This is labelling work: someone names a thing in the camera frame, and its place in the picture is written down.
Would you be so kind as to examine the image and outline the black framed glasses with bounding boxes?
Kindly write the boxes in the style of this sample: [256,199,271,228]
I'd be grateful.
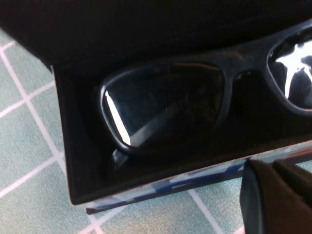
[98,19,312,172]

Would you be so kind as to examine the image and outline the black glasses case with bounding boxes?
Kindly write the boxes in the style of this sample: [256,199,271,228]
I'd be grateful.
[0,0,312,215]

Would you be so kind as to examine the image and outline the green checked tablecloth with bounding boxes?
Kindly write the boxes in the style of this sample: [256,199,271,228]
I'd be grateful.
[0,31,312,234]

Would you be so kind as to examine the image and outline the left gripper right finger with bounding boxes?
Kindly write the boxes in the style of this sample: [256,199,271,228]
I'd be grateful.
[272,159,312,206]

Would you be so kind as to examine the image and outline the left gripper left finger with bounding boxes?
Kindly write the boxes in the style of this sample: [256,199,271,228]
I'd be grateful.
[239,159,312,234]

